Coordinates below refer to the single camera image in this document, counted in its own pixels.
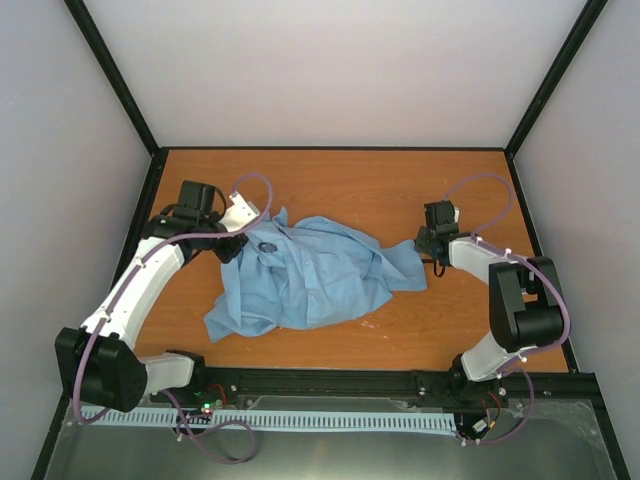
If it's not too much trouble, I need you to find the light blue slotted cable duct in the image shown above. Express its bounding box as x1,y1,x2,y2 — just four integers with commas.
95,407,456,436

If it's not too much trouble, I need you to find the dark round brooch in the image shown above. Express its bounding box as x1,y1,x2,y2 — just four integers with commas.
258,242,278,253

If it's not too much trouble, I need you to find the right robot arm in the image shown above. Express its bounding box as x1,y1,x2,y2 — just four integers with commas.
415,200,570,396

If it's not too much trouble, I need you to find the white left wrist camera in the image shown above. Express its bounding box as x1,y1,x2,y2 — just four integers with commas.
220,192,260,232

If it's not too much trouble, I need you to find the light blue shirt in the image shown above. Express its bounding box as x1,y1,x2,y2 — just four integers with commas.
204,209,427,342

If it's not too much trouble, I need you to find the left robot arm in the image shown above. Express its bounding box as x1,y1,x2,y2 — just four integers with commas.
55,181,260,423

